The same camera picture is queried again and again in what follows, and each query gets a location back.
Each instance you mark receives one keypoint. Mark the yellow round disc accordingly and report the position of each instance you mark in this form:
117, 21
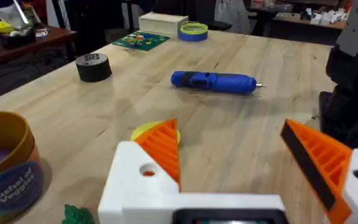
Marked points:
143, 130

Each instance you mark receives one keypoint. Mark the pale wooden box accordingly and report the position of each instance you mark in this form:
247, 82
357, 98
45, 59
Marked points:
162, 23

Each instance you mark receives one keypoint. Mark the orange toy tub with label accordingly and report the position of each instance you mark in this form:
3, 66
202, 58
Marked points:
8, 174

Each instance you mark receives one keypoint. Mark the green vegetable toy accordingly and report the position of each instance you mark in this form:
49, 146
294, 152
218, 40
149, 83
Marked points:
77, 215

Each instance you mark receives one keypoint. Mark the desk with heap of parts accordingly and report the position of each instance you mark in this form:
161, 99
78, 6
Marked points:
303, 26

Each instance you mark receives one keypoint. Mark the left gripper white and orange left finger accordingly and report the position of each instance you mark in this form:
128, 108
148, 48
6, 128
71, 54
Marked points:
135, 183

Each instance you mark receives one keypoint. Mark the blue electric screwdriver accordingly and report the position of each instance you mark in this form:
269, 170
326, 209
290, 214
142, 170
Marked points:
216, 81

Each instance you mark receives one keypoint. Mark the brown side table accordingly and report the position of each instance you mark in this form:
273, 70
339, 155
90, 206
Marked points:
26, 46

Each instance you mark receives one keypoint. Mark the blue and green tape roll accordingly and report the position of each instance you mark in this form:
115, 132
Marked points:
193, 32

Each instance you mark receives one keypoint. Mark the left gripper white and orange right finger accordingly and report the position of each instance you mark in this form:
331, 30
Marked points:
325, 155

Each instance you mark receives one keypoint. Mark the white plastic bag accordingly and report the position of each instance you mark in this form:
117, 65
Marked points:
232, 15

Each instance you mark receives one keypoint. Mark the black tape roll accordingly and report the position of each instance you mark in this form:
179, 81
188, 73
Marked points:
93, 68

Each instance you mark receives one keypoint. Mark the green board with toy blocks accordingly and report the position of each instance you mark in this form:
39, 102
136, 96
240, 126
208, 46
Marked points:
141, 40

